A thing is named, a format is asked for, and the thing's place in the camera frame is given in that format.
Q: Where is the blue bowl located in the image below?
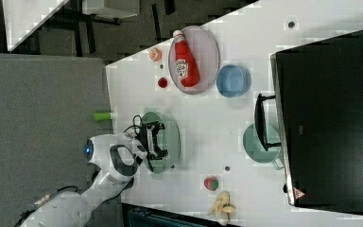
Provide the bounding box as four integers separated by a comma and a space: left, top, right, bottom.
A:
216, 64, 251, 97

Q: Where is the red green strawberry toy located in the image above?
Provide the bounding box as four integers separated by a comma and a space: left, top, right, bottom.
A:
204, 177, 218, 191

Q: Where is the orange slice toy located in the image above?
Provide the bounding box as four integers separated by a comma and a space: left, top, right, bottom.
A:
148, 47, 162, 61

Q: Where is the red ketchup bottle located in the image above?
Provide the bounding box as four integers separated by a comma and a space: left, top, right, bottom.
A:
173, 30, 200, 87

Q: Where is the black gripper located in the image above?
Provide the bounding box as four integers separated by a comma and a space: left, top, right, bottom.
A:
140, 121, 168, 160

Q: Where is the green marker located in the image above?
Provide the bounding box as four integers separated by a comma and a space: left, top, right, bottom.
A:
93, 113, 116, 122

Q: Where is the small red strawberry toy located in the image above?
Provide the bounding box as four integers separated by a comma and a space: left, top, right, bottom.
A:
158, 78, 168, 89

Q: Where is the green mug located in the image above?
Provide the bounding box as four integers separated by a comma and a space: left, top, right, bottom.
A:
243, 124, 285, 170

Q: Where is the black toaster oven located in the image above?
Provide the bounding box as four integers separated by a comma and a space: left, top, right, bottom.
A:
254, 29, 363, 215

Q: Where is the grey round plate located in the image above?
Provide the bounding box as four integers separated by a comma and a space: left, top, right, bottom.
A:
168, 26, 220, 95

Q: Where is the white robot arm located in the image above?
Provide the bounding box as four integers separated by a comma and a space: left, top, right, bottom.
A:
16, 121, 167, 227

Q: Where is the peeled banana toy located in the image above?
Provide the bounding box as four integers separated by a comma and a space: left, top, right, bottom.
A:
208, 191, 236, 226

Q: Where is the green strainer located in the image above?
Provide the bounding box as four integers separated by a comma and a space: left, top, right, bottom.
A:
140, 112, 182, 174

